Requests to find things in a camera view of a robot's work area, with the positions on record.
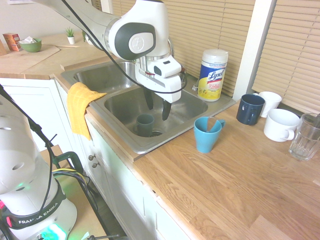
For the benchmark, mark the round metal cabinet knob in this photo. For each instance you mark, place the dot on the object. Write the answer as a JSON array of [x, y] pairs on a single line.
[[92, 157], [95, 165]]

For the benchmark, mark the stainless steel double sink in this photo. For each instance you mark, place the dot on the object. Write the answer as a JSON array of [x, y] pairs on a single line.
[[117, 105]]

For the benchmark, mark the wide white cup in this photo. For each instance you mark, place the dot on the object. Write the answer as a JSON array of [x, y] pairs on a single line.
[[278, 126]]

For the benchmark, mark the orange cardboard box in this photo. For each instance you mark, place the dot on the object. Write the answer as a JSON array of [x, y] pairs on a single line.
[[11, 41]]

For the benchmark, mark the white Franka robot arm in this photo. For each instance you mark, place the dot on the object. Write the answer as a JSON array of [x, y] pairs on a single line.
[[140, 25]]

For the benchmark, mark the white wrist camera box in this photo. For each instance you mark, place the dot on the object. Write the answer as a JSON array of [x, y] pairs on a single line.
[[167, 68]]

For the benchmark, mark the spiky plant in white pot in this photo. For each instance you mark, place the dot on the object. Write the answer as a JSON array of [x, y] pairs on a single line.
[[71, 38]]

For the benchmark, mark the white window frame post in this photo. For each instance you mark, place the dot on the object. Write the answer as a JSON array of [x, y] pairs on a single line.
[[252, 50]]

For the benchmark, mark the dark green mug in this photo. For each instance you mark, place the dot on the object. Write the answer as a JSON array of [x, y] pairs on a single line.
[[144, 126]]

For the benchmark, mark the white kitchen cabinet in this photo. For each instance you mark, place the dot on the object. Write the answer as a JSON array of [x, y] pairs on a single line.
[[120, 185]]

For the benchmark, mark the white crumpled tissue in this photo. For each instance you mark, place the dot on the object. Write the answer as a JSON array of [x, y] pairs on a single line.
[[28, 40]]

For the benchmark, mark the clear glass tumbler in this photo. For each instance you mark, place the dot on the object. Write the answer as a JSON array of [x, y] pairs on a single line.
[[303, 142]]

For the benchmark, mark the small white sink fitting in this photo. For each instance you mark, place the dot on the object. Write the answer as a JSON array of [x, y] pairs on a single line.
[[195, 87]]

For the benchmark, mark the yellow dish cloth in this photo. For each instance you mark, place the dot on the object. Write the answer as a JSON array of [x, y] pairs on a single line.
[[77, 105]]

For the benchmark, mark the navy blue mug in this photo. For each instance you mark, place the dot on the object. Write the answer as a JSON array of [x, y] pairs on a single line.
[[248, 112]]

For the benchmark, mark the Lysol wipes canister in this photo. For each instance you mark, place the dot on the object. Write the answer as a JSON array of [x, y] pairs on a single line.
[[211, 77]]

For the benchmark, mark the green clamp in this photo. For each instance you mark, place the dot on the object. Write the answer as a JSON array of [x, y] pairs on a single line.
[[72, 157]]

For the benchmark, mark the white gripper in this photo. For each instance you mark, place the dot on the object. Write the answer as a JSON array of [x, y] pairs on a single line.
[[170, 87]]

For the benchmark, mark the sink drain strainer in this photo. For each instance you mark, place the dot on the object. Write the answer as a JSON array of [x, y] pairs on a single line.
[[156, 133]]

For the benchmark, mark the black tripod stand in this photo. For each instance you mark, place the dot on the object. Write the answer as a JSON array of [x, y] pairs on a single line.
[[37, 126]]

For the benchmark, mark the teal ceramic mug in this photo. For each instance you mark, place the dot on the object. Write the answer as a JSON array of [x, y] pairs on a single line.
[[205, 141]]

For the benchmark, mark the green bowl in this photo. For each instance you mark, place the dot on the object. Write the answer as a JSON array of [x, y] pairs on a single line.
[[31, 47]]

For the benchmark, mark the tall white mug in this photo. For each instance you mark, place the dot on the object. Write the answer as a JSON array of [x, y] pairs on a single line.
[[271, 102]]

